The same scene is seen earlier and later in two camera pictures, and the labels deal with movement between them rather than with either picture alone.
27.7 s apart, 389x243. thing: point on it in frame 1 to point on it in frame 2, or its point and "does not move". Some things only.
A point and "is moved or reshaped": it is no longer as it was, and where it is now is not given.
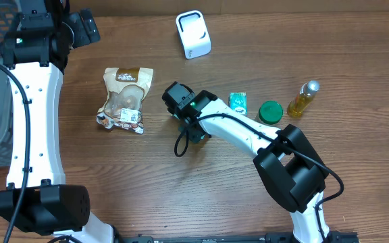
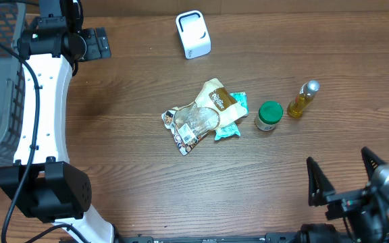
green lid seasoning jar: (271, 112) does not move
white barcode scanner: (194, 34) does not move
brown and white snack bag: (126, 89) is moved or reshaped
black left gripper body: (88, 28) to (96, 43)
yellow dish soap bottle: (307, 92) does not move
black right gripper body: (196, 133) to (343, 204)
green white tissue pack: (238, 99) does not move
